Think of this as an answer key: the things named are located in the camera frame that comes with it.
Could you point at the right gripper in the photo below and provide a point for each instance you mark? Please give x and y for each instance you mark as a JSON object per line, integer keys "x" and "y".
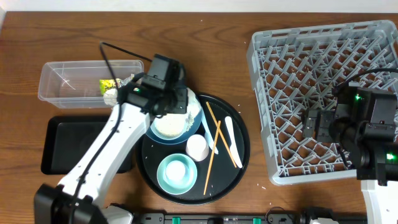
{"x": 324, "y": 117}

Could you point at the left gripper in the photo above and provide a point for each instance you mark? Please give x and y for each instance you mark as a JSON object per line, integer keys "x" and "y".
{"x": 183, "y": 106}

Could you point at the dark blue plate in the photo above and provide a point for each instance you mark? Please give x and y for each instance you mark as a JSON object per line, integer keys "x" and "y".
{"x": 177, "y": 128}

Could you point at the pile of white rice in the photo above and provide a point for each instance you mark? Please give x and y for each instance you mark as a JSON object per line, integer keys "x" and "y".
{"x": 169, "y": 126}

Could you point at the pink cup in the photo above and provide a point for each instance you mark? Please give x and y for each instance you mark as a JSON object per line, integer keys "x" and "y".
{"x": 197, "y": 147}

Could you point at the silver foil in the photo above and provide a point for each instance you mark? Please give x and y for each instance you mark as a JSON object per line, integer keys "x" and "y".
{"x": 125, "y": 81}

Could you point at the yellow snack wrapper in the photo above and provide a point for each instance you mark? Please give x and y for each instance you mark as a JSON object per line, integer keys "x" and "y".
{"x": 106, "y": 85}

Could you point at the white tissue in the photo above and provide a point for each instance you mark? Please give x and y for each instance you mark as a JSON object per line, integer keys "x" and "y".
{"x": 110, "y": 97}

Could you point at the white cup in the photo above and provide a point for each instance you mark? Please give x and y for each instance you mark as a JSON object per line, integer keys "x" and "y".
{"x": 175, "y": 172}

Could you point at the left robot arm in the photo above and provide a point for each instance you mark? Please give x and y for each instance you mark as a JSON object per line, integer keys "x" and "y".
{"x": 79, "y": 196}

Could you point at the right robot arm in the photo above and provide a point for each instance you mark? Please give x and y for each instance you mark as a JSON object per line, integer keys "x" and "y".
{"x": 363, "y": 126}

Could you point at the grey dishwasher rack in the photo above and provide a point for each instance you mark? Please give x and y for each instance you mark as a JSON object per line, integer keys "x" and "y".
{"x": 292, "y": 70}

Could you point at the wooden chopstick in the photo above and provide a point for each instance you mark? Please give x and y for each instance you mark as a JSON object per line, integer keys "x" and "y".
{"x": 212, "y": 157}
{"x": 221, "y": 134}

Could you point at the light blue plastic knife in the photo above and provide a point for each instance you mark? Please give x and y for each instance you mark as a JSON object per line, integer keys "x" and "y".
{"x": 207, "y": 135}

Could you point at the black round tray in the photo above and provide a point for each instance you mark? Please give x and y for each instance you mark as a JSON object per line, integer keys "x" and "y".
{"x": 223, "y": 177}

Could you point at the teal bowl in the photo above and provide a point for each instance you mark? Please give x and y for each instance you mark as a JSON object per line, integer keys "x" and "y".
{"x": 190, "y": 176}

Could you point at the clear plastic bin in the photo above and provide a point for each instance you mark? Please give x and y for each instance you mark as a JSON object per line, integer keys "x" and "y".
{"x": 73, "y": 84}

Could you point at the black rectangular tray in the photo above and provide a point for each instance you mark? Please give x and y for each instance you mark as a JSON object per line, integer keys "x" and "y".
{"x": 67, "y": 140}

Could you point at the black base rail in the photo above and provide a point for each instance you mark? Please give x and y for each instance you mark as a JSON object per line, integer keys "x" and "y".
{"x": 160, "y": 218}

